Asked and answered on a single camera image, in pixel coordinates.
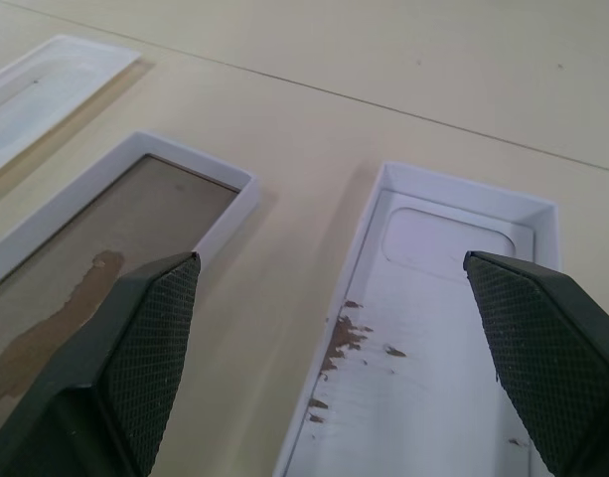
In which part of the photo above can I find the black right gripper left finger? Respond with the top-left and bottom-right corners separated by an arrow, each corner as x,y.
0,250 -> 203,477

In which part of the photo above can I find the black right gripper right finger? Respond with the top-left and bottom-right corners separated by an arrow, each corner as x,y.
462,249 -> 609,477

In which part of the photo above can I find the white box with moulded bottom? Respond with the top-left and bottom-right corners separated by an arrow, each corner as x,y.
272,160 -> 565,477

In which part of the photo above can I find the white box with grey bottom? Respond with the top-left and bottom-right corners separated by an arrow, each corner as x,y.
0,130 -> 261,414

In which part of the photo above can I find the white plastic insert tray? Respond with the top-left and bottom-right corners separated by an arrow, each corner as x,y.
0,34 -> 143,182

